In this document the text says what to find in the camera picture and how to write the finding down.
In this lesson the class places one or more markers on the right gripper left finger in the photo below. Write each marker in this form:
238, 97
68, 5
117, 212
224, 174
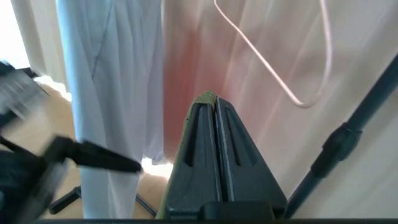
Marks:
202, 174

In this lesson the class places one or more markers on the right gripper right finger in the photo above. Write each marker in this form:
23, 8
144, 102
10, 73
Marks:
248, 174

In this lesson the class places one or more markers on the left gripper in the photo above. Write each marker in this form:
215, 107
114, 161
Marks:
31, 180

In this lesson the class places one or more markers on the green garment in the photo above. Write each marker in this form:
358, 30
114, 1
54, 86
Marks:
206, 96

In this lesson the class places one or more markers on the pale grey shorts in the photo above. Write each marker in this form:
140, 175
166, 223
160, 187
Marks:
118, 77

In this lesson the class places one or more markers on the black clothes rack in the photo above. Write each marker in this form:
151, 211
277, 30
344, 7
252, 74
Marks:
339, 146

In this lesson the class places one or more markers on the pink clothes hanger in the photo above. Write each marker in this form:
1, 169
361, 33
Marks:
264, 63

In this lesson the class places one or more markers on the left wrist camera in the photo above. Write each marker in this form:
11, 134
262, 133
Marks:
18, 90

